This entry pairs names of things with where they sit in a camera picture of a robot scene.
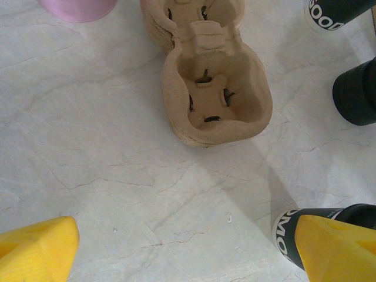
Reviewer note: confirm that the black paper coffee cup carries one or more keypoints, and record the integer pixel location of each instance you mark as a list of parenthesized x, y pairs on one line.
[(286, 235)]

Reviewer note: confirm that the stack of black paper cups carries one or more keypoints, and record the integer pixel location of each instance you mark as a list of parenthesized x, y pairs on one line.
[(332, 14)]

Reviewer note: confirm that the stack of black cup lids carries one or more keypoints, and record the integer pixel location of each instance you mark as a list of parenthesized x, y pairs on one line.
[(355, 94)]

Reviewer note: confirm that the black cup lid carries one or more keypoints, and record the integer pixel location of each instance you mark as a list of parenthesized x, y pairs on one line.
[(358, 216)]

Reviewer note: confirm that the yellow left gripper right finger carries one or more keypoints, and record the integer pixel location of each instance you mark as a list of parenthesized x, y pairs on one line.
[(337, 255)]

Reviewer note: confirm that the pink cup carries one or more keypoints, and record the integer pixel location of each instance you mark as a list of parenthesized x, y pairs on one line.
[(76, 10)]

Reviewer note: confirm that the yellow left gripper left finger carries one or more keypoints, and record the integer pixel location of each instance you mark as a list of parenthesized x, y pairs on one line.
[(35, 252)]

